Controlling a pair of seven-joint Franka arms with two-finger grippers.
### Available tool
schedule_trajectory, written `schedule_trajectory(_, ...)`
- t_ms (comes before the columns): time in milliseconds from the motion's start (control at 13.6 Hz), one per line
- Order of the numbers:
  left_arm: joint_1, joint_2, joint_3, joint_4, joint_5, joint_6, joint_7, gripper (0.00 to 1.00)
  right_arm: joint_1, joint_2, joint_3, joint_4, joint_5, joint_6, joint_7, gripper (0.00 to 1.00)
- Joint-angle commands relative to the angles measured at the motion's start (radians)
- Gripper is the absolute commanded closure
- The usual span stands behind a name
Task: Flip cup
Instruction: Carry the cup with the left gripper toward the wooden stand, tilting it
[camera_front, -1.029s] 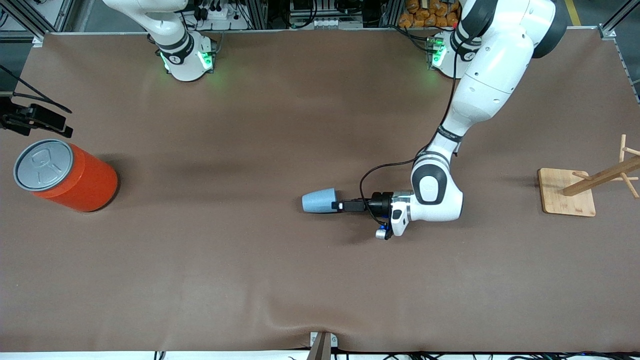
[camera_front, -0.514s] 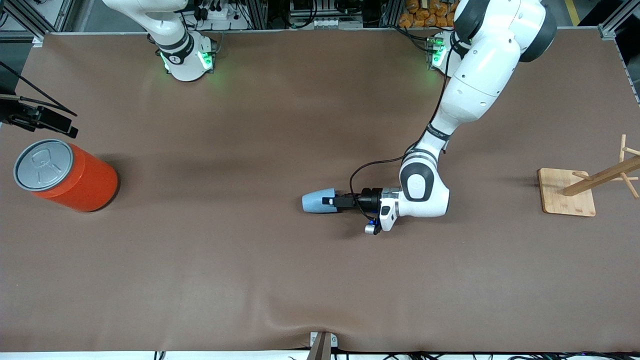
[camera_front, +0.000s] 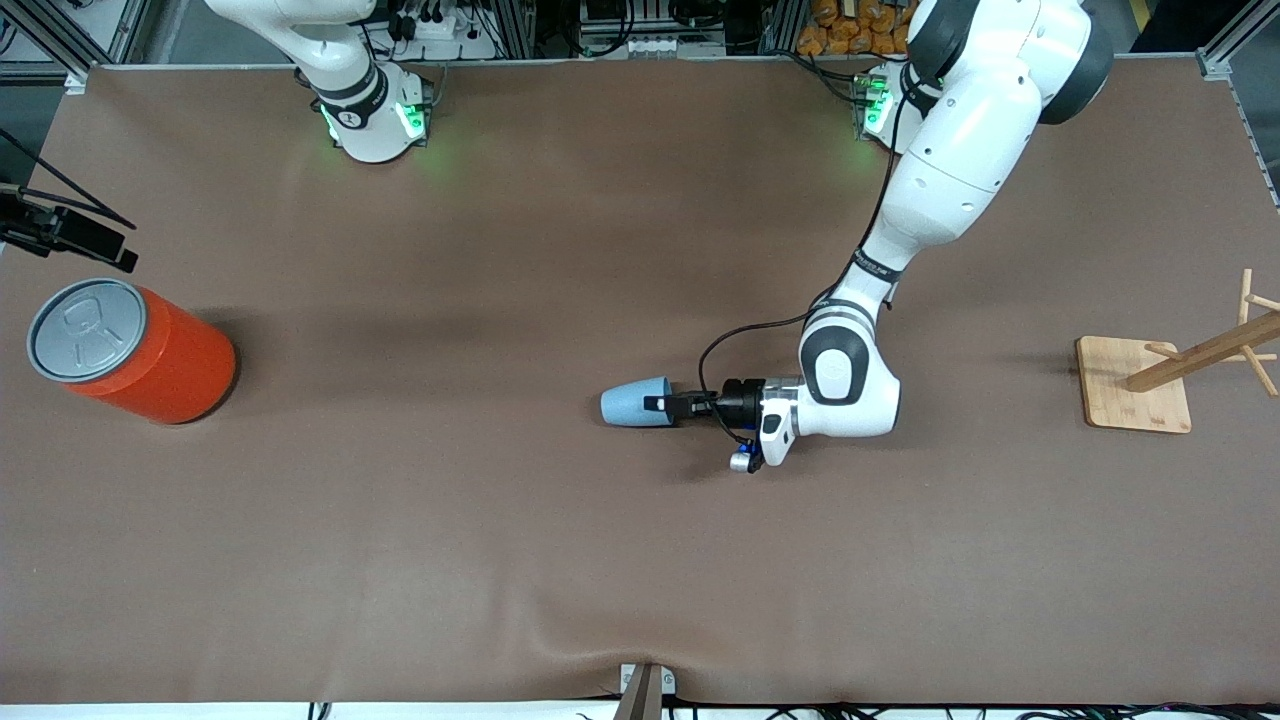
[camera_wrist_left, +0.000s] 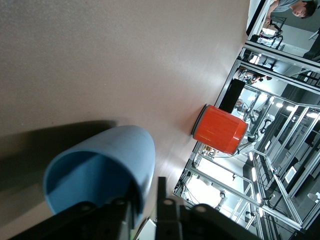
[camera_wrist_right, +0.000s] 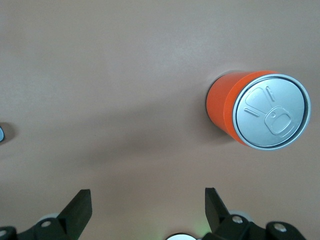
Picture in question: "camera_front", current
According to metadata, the light blue plastic cup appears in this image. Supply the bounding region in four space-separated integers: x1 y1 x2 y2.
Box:
600 375 676 429

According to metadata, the wooden cup stand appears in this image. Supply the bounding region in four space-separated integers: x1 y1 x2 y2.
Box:
1075 267 1280 435

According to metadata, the orange can with grey lid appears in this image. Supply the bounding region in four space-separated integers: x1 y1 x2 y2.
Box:
26 277 239 426

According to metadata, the brown table mat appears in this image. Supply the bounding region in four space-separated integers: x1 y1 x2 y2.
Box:
0 55 1280 707

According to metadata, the orange snack bag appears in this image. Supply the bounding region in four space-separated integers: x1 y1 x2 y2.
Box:
796 0 916 58

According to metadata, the white power strip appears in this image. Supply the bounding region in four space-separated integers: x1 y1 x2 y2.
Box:
392 0 479 43

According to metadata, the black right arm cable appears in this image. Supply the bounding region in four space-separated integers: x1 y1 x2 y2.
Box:
0 127 137 232

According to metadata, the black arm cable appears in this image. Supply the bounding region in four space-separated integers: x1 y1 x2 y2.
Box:
0 127 137 232
697 85 907 447

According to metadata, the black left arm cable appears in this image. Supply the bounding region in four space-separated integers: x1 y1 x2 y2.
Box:
697 85 907 447

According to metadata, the aluminium frame profile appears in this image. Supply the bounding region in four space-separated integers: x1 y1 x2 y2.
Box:
1195 0 1280 83
0 0 153 83

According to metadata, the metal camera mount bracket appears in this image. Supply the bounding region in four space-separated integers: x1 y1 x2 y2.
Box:
612 662 677 720

